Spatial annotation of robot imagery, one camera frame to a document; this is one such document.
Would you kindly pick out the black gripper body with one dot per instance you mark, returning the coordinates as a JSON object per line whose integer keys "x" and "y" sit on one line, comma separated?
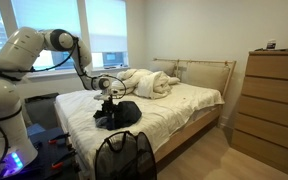
{"x": 108, "y": 104}

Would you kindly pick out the blue garment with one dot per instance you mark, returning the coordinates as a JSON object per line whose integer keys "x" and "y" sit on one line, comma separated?
{"x": 110, "y": 124}

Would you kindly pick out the grey garment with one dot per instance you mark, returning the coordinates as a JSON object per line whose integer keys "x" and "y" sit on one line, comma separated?
{"x": 100, "y": 125}

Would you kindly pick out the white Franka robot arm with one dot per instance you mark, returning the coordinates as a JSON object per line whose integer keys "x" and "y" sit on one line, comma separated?
{"x": 4, "y": 100}

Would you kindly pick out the black mesh laundry basket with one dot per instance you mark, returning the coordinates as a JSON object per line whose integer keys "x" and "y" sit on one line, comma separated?
{"x": 144, "y": 160}

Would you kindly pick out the dark navy garment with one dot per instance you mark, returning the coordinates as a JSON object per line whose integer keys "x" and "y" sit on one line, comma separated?
{"x": 98, "y": 115}

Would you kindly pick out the large black garment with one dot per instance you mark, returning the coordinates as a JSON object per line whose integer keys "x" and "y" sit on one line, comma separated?
{"x": 129, "y": 113}

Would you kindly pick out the white crumpled duvet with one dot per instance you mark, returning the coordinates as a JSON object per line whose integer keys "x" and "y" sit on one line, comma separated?
{"x": 127, "y": 78}

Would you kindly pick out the white bed sheet mattress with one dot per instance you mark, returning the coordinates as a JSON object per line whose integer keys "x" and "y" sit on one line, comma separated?
{"x": 170, "y": 110}

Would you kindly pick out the dark grey storage bin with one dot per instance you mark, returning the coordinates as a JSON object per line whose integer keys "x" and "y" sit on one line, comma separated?
{"x": 42, "y": 111}

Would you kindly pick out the beige headboard cushion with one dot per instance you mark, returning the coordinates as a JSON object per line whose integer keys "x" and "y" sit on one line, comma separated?
{"x": 207, "y": 76}
{"x": 162, "y": 68}

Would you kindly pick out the dark robot cart top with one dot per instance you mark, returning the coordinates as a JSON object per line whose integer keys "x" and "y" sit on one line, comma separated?
{"x": 47, "y": 153}

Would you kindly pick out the wooden chest of drawers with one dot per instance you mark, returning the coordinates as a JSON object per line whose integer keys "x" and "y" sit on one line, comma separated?
{"x": 270, "y": 110}

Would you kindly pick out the small white container dark lid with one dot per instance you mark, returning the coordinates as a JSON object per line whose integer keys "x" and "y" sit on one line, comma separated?
{"x": 271, "y": 44}

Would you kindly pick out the white window frame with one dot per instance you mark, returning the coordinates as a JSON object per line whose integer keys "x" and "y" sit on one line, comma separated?
{"x": 82, "y": 33}

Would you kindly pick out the wooden bed frame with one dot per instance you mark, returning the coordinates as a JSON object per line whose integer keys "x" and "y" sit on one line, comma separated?
{"x": 190, "y": 131}

